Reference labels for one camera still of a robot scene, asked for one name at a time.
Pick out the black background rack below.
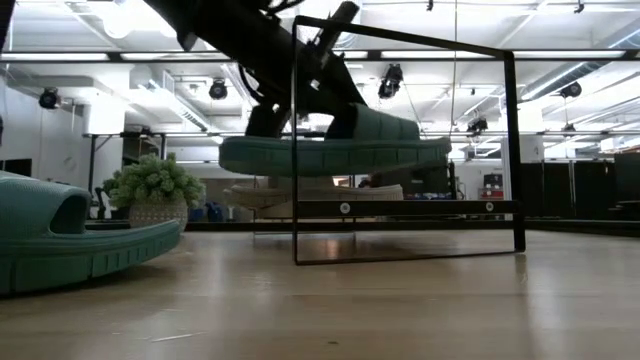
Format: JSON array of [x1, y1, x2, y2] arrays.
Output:
[[81, 131, 169, 202]]

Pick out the wooden shelf with black frame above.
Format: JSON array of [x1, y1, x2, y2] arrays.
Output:
[[291, 14, 527, 267]]

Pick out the black partition panels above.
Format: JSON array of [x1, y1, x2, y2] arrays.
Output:
[[518, 152, 640, 221]]

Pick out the green rubber slide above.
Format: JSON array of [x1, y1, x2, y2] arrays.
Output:
[[0, 169, 182, 296], [218, 102, 453, 178]]

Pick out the black wall monitor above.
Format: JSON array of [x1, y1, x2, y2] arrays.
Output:
[[0, 158, 33, 178]]

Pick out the red tool chest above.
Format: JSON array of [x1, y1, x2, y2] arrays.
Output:
[[478, 172, 505, 202]]

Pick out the black ceiling spotlight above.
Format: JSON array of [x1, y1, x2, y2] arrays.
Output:
[[558, 80, 584, 100], [208, 77, 230, 101], [377, 62, 405, 100], [38, 87, 62, 111]]

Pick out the green plant in white pot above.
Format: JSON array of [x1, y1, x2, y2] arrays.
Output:
[[102, 152, 207, 234]]

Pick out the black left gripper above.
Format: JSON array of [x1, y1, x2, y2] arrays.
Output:
[[239, 44, 369, 141]]

